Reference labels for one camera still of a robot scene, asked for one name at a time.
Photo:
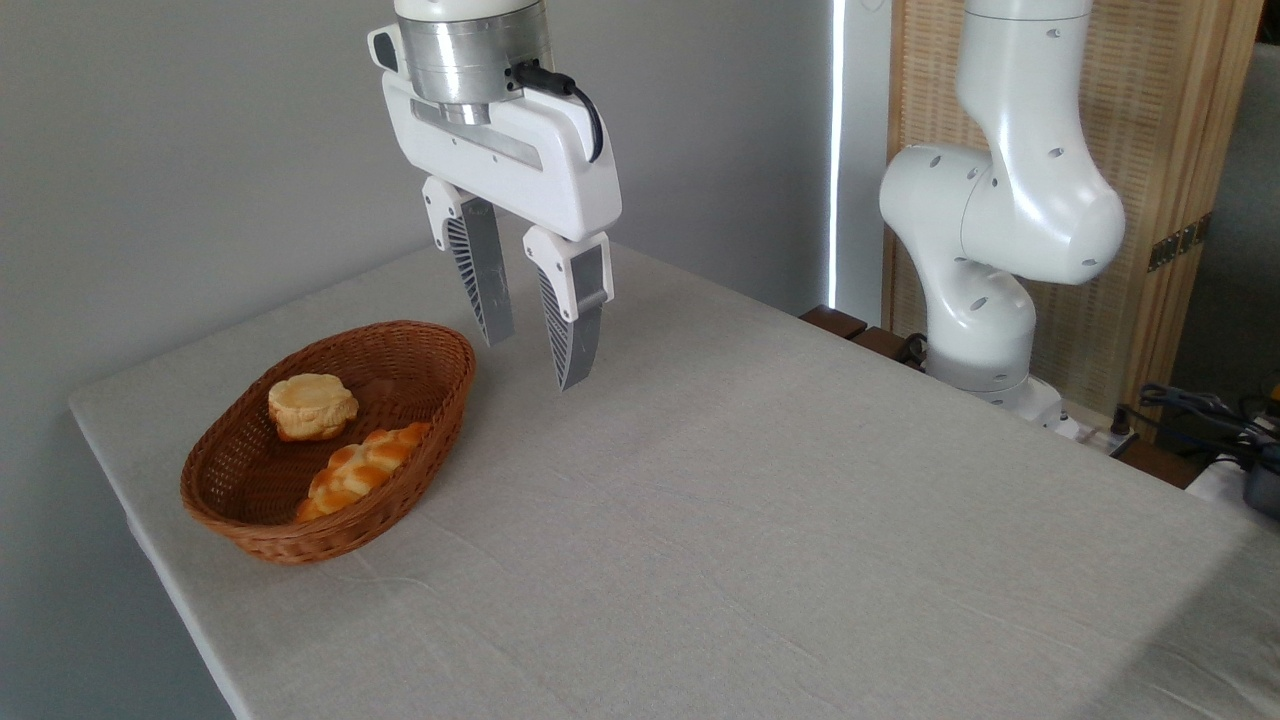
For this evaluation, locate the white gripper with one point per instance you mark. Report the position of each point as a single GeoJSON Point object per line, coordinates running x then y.
{"type": "Point", "coordinates": [520, 170]}

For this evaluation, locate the round pale bread bun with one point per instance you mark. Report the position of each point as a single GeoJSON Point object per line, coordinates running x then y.
{"type": "Point", "coordinates": [312, 405]}

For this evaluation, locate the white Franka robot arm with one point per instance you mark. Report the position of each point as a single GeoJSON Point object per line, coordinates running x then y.
{"type": "Point", "coordinates": [1000, 200]}

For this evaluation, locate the braided golden bread loaf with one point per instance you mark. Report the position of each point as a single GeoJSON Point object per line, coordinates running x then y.
{"type": "Point", "coordinates": [360, 468]}

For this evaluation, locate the brown wicker oval basket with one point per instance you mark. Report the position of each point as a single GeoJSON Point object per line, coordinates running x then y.
{"type": "Point", "coordinates": [400, 365]}

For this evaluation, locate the light grey tablecloth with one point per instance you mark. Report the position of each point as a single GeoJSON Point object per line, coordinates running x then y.
{"type": "Point", "coordinates": [750, 500]}

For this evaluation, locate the dark brown wooden block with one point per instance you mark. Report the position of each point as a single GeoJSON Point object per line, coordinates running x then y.
{"type": "Point", "coordinates": [833, 321]}
{"type": "Point", "coordinates": [880, 343]}

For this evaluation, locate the dark metal screen hinge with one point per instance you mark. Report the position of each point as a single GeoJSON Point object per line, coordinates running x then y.
{"type": "Point", "coordinates": [1180, 242]}

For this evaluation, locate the wooden woven folding screen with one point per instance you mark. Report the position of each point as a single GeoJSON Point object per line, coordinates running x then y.
{"type": "Point", "coordinates": [1160, 110]}

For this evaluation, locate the grey round device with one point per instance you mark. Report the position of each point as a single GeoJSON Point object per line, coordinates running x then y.
{"type": "Point", "coordinates": [1264, 485]}

